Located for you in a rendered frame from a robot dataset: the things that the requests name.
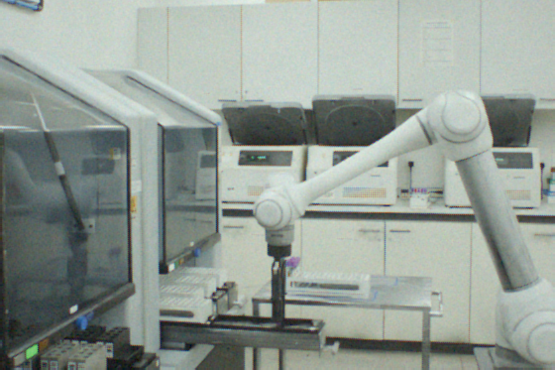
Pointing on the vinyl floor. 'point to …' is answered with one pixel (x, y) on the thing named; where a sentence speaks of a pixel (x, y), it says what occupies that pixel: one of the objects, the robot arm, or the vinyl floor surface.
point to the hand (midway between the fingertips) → (277, 308)
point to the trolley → (387, 298)
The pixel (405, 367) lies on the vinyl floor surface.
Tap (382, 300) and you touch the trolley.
